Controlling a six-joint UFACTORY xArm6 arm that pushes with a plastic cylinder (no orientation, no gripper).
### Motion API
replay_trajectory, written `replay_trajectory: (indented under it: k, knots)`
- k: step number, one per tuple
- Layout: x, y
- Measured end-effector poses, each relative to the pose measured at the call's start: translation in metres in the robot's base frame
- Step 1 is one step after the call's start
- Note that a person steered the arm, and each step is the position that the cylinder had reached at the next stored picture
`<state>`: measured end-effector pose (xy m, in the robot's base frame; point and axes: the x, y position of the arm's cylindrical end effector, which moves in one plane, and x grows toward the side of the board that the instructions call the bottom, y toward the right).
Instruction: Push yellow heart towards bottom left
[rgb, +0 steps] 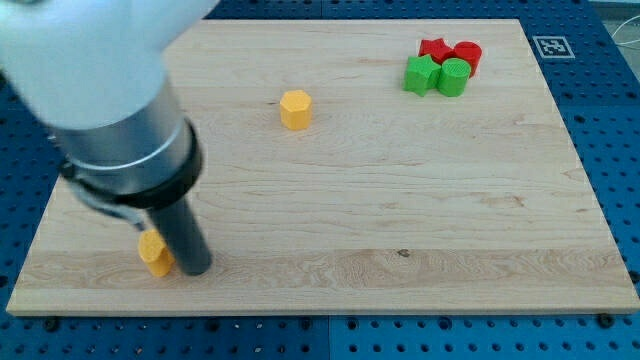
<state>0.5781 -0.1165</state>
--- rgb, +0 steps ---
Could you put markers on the wooden board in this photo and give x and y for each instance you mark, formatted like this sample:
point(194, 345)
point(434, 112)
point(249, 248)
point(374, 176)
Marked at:
point(388, 203)

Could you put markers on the green cylinder block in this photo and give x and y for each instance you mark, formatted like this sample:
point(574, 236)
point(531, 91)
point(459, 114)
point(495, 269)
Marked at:
point(454, 76)

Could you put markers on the red star block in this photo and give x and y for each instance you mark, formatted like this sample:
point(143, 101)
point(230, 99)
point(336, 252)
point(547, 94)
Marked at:
point(437, 49)

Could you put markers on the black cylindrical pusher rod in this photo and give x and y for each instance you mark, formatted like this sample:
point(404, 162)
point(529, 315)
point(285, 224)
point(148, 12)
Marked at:
point(182, 235)

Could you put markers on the black white fiducial marker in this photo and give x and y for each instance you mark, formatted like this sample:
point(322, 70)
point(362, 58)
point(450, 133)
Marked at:
point(553, 47)

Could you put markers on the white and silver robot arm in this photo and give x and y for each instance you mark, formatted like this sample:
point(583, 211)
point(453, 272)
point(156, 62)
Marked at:
point(93, 73)

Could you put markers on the green star block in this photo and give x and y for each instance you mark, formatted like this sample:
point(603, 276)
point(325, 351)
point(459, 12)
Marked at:
point(421, 74)

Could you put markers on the red cylinder block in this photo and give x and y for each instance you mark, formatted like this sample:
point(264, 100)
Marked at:
point(471, 52)

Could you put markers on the yellow heart block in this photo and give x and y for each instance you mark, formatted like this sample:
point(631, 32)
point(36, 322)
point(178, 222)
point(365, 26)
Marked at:
point(154, 253)

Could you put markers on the yellow hexagon block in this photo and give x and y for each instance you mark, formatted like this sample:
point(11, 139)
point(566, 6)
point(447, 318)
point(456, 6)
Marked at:
point(296, 110)

